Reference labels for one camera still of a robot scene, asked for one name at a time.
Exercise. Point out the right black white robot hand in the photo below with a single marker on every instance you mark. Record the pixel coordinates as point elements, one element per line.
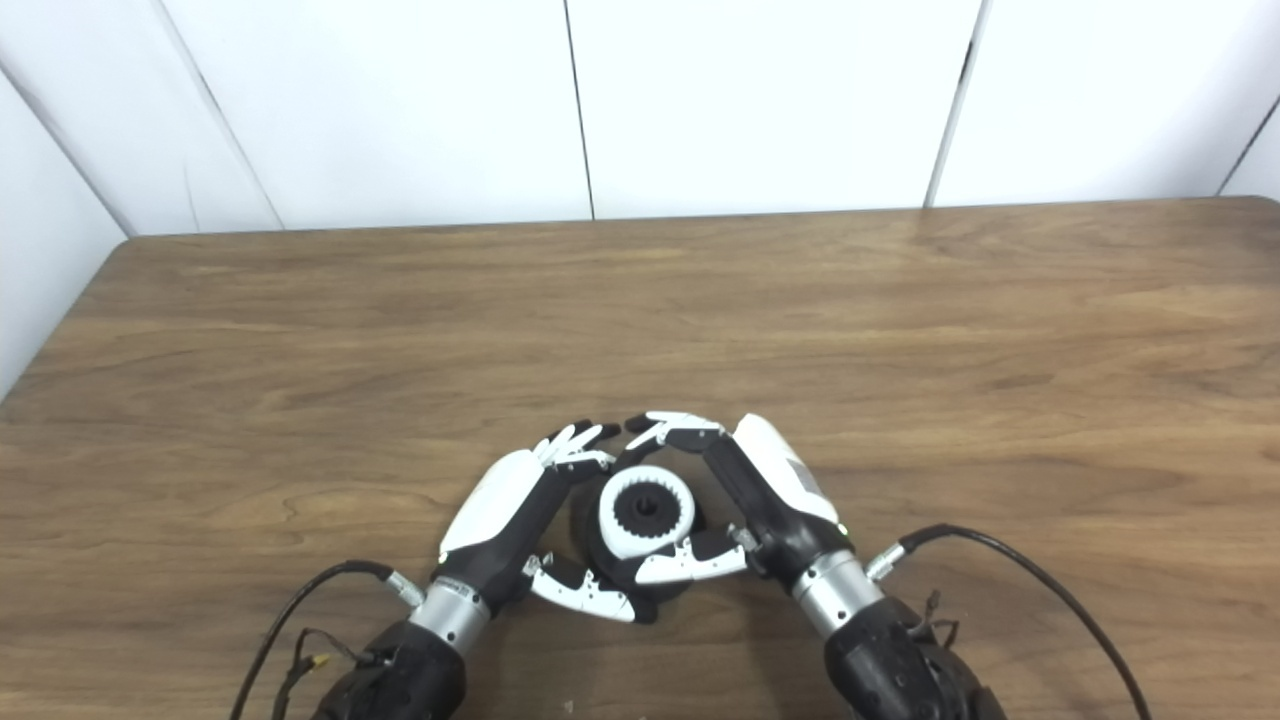
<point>780,490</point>

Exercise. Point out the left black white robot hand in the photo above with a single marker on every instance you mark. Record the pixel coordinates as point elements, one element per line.
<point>500,510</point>

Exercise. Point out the round black plastic part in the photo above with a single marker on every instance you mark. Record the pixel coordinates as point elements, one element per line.
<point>648,508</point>

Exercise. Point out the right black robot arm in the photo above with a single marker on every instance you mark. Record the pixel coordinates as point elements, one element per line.
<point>890,660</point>

